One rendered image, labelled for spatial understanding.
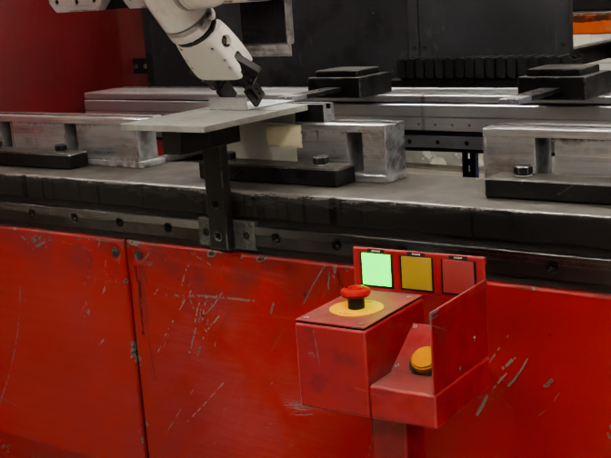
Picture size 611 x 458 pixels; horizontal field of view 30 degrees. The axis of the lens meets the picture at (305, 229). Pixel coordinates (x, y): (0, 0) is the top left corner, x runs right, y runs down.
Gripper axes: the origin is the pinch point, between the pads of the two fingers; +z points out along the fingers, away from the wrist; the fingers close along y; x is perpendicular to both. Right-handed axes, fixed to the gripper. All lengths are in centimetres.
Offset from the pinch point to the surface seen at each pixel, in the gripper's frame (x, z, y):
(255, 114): 7.6, -3.4, -9.4
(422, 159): -279, 370, 243
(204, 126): 17.4, -11.8, -10.0
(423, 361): 43, 3, -53
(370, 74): -22.7, 19.8, -6.3
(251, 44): -9.7, -1.7, 2.1
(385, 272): 31, 2, -42
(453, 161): -278, 368, 220
